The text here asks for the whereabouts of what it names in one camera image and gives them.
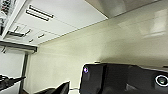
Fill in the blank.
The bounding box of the white drawer unit wide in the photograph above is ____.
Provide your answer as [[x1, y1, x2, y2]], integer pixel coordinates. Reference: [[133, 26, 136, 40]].
[[1, 18, 54, 46]]

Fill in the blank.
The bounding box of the black robot base chassis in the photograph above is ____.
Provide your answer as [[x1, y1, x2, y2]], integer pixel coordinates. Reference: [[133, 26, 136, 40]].
[[79, 62, 168, 94]]

